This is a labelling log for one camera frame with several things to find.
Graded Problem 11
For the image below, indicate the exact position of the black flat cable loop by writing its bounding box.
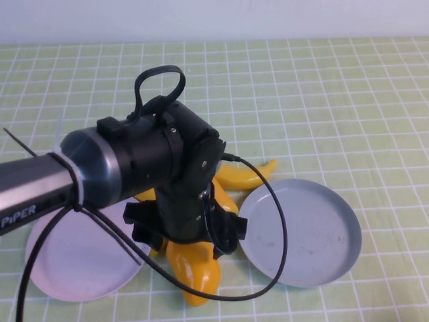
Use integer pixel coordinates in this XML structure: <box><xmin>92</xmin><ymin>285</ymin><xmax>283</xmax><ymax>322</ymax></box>
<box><xmin>133</xmin><ymin>65</ymin><xmax>187</xmax><ymax>118</ymax></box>

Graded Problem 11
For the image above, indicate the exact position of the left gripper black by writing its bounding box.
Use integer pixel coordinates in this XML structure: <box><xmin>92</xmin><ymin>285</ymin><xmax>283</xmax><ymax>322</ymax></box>
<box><xmin>123</xmin><ymin>179</ymin><xmax>248</xmax><ymax>260</ymax></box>

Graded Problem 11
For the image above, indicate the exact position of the pink round plate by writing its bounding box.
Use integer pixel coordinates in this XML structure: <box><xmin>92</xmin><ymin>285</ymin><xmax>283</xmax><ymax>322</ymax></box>
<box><xmin>25</xmin><ymin>201</ymin><xmax>148</xmax><ymax>303</ymax></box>

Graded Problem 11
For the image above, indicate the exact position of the yellow plastic mango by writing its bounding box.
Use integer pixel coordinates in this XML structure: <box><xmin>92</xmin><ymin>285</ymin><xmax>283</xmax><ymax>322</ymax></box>
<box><xmin>166</xmin><ymin>239</ymin><xmax>222</xmax><ymax>307</ymax></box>

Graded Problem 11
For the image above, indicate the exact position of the yellow plastic banana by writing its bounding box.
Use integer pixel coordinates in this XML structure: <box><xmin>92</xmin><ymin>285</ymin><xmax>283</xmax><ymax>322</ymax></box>
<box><xmin>132</xmin><ymin>187</ymin><xmax>168</xmax><ymax>258</ymax></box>
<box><xmin>214</xmin><ymin>159</ymin><xmax>279</xmax><ymax>192</ymax></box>

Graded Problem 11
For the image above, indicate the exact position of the green checked tablecloth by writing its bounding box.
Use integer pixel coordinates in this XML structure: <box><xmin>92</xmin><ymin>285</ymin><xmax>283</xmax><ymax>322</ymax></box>
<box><xmin>0</xmin><ymin>36</ymin><xmax>429</xmax><ymax>322</ymax></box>

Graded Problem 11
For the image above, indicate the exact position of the orange-blushed plastic mango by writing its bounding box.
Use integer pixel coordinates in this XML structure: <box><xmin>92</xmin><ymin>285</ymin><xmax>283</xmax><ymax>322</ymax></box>
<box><xmin>210</xmin><ymin>177</ymin><xmax>239</xmax><ymax>215</ymax></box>

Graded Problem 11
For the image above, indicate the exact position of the grey-blue round plate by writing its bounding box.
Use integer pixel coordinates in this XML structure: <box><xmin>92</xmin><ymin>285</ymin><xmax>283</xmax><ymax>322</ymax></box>
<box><xmin>238</xmin><ymin>178</ymin><xmax>363</xmax><ymax>288</ymax></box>

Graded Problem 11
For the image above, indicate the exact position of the white zip tie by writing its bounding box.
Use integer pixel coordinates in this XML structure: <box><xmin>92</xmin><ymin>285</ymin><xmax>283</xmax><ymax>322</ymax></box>
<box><xmin>50</xmin><ymin>117</ymin><xmax>84</xmax><ymax>209</ymax></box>

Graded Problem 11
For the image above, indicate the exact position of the black round camera cable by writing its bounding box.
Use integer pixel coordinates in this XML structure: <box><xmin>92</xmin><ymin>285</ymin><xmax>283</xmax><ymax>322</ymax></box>
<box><xmin>18</xmin><ymin>152</ymin><xmax>289</xmax><ymax>322</ymax></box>

